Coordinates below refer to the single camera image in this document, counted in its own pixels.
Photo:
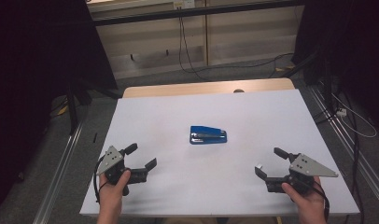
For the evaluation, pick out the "black metal stand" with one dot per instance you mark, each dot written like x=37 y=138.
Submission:
x=74 y=105
x=302 y=65

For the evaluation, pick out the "blue stapler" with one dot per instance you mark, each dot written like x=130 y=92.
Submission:
x=209 y=137

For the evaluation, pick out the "white power plug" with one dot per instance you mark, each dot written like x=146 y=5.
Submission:
x=341 y=112

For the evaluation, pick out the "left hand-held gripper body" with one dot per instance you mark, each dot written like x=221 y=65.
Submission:
x=111 y=160

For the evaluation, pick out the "silver staple strip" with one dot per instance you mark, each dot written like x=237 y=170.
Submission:
x=259 y=166

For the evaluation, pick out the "dark round table grommet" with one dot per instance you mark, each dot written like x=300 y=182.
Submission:
x=239 y=90

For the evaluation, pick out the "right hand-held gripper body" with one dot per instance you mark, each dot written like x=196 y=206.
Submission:
x=309 y=166

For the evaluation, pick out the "person's right hand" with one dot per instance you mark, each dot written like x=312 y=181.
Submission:
x=309 y=199

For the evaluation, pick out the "aluminium floor rail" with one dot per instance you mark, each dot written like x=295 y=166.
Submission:
x=343 y=140
x=58 y=174

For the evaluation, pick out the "white wall socket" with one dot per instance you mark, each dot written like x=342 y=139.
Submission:
x=184 y=3

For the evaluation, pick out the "person's left hand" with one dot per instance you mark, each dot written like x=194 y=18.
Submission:
x=111 y=193

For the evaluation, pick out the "black curtain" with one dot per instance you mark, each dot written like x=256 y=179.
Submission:
x=29 y=62
x=349 y=46

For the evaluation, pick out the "black horizontal bar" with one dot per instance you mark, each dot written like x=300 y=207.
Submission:
x=193 y=12

